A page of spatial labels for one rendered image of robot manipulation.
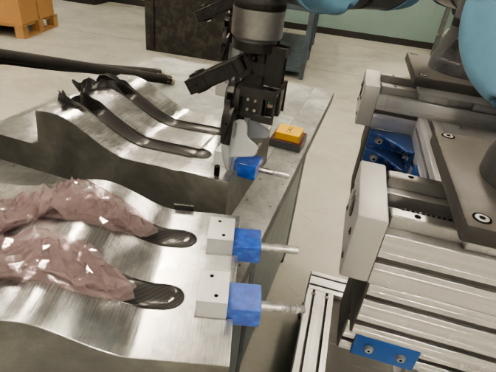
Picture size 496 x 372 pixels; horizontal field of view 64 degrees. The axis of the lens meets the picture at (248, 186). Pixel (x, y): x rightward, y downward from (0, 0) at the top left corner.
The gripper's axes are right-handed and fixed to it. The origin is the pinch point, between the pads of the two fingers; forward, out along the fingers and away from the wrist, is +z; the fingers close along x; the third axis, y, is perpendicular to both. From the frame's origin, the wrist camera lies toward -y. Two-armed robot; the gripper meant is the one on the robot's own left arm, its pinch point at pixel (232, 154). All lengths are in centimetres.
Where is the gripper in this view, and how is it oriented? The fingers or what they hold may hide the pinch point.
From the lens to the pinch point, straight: 69.6
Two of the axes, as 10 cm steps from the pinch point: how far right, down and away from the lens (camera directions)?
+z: -1.0, 8.4, 5.3
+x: 3.2, -4.8, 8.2
